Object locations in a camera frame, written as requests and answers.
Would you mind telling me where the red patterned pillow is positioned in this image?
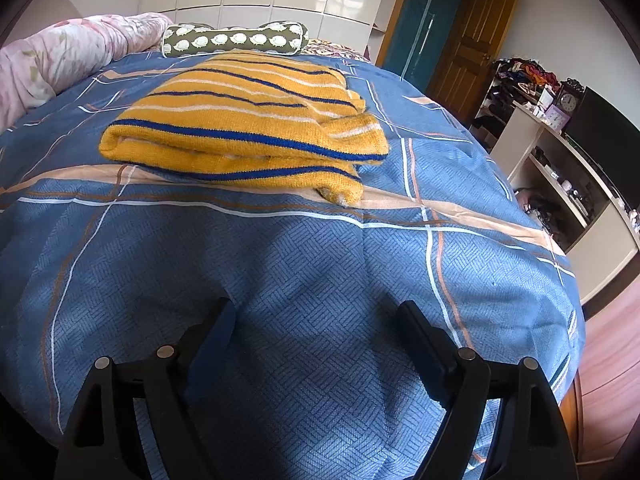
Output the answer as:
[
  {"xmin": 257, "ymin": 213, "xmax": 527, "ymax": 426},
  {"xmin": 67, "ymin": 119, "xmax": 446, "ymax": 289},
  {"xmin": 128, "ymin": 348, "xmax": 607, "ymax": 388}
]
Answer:
[{"xmin": 299, "ymin": 40, "xmax": 371, "ymax": 63}]

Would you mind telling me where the yellow striped knit sweater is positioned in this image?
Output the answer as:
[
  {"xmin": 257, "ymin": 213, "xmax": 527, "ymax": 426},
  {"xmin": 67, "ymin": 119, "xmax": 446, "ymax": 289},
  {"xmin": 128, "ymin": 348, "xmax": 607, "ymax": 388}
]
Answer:
[{"xmin": 98, "ymin": 50, "xmax": 391, "ymax": 208}]

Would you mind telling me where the blue plaid bed sheet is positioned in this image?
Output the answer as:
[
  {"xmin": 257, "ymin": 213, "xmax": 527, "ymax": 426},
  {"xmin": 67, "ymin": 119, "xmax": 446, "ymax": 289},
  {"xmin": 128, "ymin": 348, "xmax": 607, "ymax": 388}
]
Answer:
[{"xmin": 0, "ymin": 48, "xmax": 587, "ymax": 480}]

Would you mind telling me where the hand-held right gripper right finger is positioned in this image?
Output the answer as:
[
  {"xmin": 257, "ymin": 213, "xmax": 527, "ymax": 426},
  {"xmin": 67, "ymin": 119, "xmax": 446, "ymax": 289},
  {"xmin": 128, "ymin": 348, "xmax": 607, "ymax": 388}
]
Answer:
[{"xmin": 396, "ymin": 300, "xmax": 579, "ymax": 480}]

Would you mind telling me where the pile of clothes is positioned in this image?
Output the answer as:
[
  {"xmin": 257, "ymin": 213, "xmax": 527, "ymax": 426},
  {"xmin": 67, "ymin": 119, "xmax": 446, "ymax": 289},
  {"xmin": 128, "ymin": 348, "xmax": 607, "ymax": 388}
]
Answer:
[{"xmin": 488, "ymin": 58, "xmax": 560, "ymax": 106}]

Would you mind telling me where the wooden door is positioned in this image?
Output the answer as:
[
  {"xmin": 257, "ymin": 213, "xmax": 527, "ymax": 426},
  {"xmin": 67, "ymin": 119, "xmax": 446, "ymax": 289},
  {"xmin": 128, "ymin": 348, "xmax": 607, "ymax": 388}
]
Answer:
[{"xmin": 426, "ymin": 0, "xmax": 522, "ymax": 109}]

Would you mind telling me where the white shelf cabinet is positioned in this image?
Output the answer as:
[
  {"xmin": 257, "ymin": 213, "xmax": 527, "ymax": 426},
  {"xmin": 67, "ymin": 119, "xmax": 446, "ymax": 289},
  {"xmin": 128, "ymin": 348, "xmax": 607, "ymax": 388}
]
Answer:
[{"xmin": 488, "ymin": 102, "xmax": 640, "ymax": 311}]

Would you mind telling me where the black television screen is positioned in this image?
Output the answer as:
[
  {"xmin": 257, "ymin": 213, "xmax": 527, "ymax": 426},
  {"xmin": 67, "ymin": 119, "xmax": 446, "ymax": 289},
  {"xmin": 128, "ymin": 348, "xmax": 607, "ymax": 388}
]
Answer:
[{"xmin": 563, "ymin": 86, "xmax": 640, "ymax": 201}]

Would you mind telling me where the pink floral quilt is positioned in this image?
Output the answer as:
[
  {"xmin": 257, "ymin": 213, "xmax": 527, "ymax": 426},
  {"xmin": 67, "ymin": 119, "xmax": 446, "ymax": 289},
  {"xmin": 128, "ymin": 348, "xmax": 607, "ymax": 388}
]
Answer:
[{"xmin": 0, "ymin": 12, "xmax": 175, "ymax": 131}]

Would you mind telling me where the olive patterned pillow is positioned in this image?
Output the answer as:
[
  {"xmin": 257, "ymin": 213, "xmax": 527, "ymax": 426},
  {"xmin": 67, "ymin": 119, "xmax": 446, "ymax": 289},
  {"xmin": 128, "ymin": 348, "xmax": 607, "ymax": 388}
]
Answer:
[{"xmin": 161, "ymin": 21, "xmax": 310, "ymax": 58}]

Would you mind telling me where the teal glass door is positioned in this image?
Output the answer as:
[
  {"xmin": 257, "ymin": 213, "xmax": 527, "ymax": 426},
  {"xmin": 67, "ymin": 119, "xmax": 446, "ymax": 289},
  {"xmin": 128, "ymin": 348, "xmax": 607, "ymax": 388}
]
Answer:
[{"xmin": 385, "ymin": 0, "xmax": 471, "ymax": 92}]

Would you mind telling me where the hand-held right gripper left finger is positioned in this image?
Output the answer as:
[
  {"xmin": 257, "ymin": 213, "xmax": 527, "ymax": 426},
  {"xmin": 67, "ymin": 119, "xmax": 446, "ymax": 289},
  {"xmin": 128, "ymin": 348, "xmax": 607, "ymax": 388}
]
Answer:
[{"xmin": 53, "ymin": 296, "xmax": 237, "ymax": 480}]

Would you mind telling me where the purple table clock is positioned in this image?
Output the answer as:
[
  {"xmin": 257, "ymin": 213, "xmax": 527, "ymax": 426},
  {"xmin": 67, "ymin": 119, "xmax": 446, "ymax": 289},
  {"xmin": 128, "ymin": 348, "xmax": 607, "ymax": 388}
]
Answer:
[{"xmin": 549, "ymin": 79, "xmax": 585, "ymax": 132}]

